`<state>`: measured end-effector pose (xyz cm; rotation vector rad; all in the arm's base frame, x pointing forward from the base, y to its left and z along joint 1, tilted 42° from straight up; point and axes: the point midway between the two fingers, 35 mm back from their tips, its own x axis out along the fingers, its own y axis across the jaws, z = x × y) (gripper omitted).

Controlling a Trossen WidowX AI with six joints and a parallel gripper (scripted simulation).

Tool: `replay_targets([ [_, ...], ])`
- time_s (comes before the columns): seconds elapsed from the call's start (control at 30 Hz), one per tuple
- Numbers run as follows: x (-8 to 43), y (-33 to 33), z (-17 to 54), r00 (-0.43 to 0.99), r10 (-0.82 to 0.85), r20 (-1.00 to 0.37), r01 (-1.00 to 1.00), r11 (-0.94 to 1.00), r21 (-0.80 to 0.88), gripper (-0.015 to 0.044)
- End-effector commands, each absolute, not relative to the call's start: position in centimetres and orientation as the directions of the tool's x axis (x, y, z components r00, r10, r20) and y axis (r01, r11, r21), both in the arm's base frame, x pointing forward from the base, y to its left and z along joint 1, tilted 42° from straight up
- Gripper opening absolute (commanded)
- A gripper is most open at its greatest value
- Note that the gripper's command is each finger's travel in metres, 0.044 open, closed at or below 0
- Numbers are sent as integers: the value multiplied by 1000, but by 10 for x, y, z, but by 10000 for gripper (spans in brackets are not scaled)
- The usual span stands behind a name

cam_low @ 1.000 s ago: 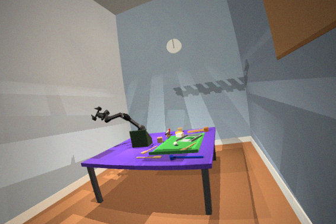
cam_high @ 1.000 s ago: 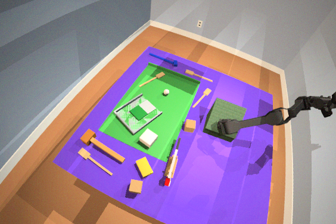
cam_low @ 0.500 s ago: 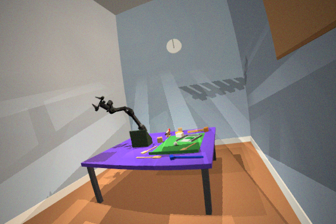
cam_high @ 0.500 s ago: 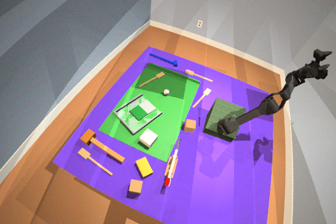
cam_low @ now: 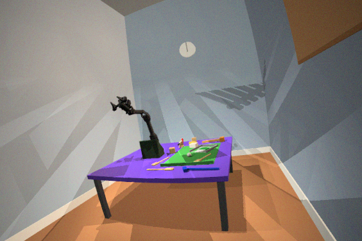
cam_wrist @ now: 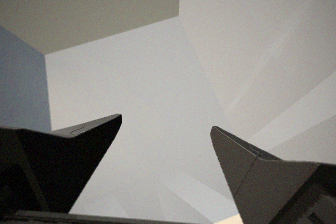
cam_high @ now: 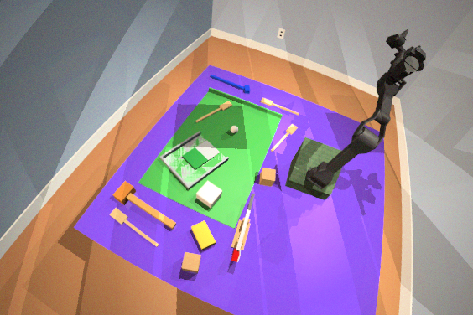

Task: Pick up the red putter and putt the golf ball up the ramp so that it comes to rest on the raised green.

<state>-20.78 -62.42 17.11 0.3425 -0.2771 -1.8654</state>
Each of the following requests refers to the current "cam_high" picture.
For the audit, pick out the blue golf putter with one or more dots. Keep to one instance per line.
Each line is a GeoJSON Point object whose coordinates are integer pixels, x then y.
{"type": "Point", "coordinates": [246, 87]}

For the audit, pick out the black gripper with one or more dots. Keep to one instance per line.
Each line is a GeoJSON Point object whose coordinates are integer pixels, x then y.
{"type": "Point", "coordinates": [396, 41]}

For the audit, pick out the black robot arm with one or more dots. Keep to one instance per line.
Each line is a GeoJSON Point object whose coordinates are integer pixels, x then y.
{"type": "Point", "coordinates": [363, 140]}

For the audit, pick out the orange mallet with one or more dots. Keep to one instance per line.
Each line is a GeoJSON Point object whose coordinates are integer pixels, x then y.
{"type": "Point", "coordinates": [126, 192]}

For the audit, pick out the orange cube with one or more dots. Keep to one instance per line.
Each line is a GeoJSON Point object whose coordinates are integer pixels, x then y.
{"type": "Point", "coordinates": [267, 177]}
{"type": "Point", "coordinates": [191, 262]}

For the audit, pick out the green rectangular mat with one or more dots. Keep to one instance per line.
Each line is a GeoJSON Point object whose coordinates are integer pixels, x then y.
{"type": "Point", "coordinates": [246, 150]}

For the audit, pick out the yellow flat block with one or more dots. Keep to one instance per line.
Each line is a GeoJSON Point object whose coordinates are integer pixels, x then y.
{"type": "Point", "coordinates": [203, 235]}

